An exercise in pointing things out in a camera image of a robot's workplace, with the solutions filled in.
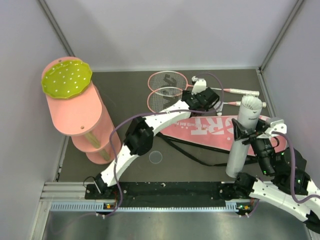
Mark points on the pink racket far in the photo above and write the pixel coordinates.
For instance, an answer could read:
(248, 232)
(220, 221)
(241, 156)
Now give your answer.
(167, 78)

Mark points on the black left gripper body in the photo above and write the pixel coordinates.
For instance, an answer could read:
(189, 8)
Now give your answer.
(185, 92)

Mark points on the pink tiered shelf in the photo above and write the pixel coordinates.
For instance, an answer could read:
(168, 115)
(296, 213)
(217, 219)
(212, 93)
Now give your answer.
(86, 120)

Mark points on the green dotted scalloped plate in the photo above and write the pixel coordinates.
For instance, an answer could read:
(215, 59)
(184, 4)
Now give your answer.
(66, 79)

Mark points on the pink sport racket bag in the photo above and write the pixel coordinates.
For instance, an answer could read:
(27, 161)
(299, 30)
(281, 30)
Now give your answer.
(211, 131)

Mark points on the white feather shuttlecock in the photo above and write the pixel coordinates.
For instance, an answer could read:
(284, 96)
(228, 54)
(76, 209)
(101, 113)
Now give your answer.
(219, 110)

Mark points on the white shuttlecock tube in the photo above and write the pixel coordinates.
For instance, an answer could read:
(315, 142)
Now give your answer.
(246, 121)

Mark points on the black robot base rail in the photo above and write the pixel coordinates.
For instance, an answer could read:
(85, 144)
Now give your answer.
(165, 194)

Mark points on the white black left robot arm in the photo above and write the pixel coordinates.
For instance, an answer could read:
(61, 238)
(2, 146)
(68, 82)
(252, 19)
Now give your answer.
(139, 136)

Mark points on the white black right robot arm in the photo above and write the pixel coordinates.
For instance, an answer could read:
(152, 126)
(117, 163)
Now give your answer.
(291, 189)

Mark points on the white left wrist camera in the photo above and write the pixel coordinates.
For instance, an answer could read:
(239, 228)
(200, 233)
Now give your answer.
(199, 85)

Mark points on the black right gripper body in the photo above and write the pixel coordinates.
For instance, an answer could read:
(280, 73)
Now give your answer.
(261, 146)

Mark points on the clear plastic tube lid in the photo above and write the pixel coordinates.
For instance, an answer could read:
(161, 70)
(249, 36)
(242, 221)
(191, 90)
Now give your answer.
(155, 157)

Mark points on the pink racket near bag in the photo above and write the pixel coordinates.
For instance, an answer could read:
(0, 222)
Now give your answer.
(164, 97)

